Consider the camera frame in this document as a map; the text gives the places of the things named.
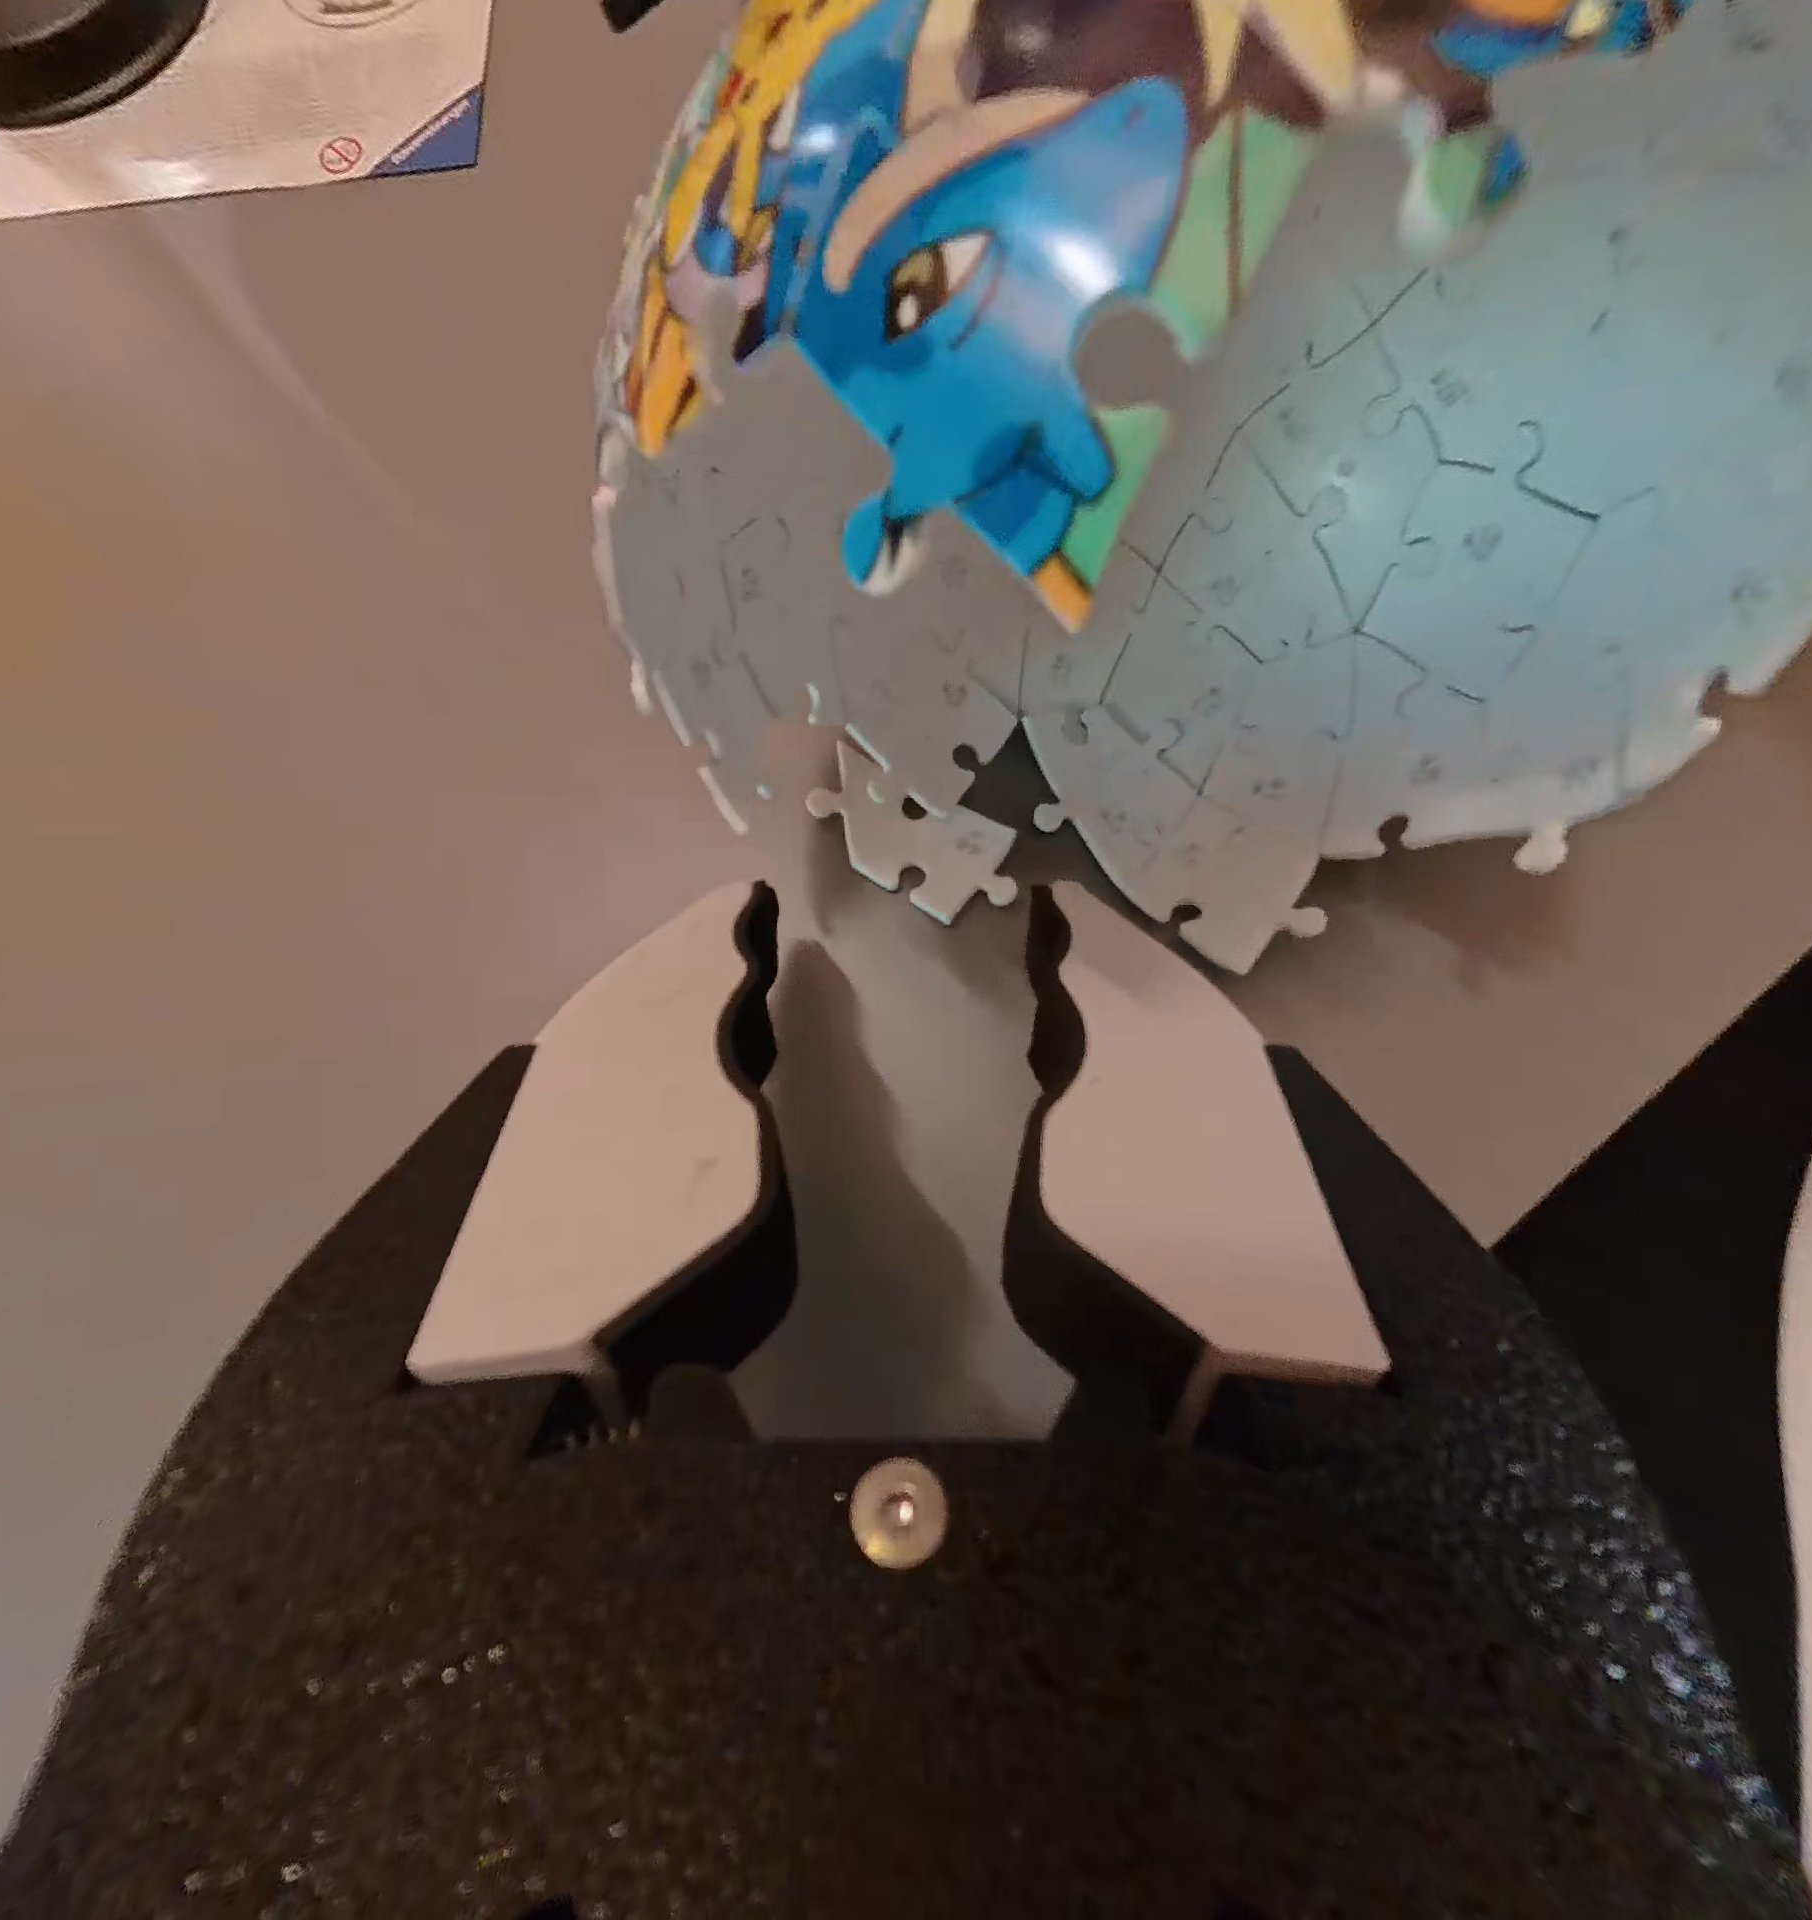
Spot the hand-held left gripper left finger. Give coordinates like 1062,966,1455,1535
402,878,798,1388

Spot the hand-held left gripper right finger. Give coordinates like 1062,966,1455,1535
1001,882,1396,1441

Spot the puzzle piece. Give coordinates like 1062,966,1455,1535
810,738,1022,925

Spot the colourful cartoon puzzle ball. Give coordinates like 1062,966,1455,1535
590,0,1812,977

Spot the white paper leaflet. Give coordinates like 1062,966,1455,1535
0,0,495,223

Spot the black round container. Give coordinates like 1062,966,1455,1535
0,0,206,128

